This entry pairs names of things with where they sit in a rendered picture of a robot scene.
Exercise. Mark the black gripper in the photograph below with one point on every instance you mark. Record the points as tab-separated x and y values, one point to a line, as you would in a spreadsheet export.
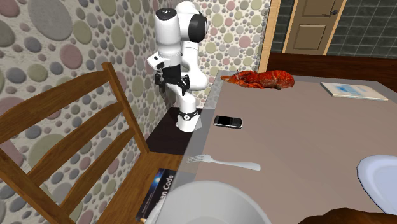
170	74

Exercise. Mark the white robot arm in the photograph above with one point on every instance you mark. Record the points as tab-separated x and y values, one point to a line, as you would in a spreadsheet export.
167	37

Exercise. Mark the dark robot stand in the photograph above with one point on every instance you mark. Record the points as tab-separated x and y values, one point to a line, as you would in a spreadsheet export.
169	139

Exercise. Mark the black mobile phone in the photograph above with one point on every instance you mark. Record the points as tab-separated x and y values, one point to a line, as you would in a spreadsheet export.
228	121

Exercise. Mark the red lobster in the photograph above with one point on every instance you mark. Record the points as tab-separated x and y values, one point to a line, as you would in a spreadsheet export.
263	79

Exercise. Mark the silver fork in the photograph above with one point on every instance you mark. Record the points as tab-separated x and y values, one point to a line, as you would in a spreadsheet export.
229	163

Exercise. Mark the dark book with pale lettering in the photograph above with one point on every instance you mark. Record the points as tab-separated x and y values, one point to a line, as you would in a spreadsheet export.
158	192

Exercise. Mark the wooden slatted chair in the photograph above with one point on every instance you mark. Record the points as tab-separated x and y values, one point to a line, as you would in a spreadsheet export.
62	99

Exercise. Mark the large white bowl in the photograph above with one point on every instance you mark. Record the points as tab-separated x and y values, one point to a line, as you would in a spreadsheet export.
207	204

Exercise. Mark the grey-brown table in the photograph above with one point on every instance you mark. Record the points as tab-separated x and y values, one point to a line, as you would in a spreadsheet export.
294	133

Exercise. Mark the brown panelled door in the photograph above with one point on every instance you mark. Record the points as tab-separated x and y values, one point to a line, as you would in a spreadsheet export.
313	28

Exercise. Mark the pale book with blue print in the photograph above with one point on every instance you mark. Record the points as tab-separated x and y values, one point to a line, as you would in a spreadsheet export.
353	91

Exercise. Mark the brown rounded object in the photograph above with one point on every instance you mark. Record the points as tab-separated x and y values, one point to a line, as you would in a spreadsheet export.
350	217

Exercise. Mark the white plate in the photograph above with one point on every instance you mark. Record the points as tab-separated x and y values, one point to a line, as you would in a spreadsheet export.
381	183

